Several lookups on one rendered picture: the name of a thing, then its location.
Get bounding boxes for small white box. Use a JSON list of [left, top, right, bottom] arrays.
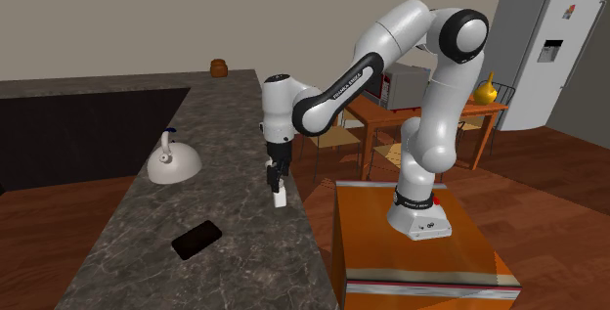
[[273, 178, 288, 209]]

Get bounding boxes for orange robot stand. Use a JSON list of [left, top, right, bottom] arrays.
[[330, 179, 523, 310]]

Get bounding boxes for wooden dining table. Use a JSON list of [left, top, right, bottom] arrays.
[[339, 93, 510, 182]]

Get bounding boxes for black phone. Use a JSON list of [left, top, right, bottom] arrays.
[[170, 219, 224, 261]]

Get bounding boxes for yellow vase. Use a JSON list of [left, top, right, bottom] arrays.
[[472, 71, 500, 107]]

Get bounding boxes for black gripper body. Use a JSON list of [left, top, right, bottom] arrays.
[[265, 140, 293, 171]]

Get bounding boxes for grey refrigerator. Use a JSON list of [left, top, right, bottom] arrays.
[[477, 0, 609, 133]]

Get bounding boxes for brown jar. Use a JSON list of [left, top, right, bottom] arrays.
[[209, 58, 230, 79]]

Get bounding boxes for white kettle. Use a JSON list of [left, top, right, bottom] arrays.
[[146, 127, 203, 186]]

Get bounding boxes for grey microwave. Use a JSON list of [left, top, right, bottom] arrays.
[[364, 62, 433, 111]]

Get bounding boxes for metal chair with tan seat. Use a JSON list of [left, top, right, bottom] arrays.
[[366, 127, 408, 182], [297, 111, 365, 185], [455, 81, 517, 157]]

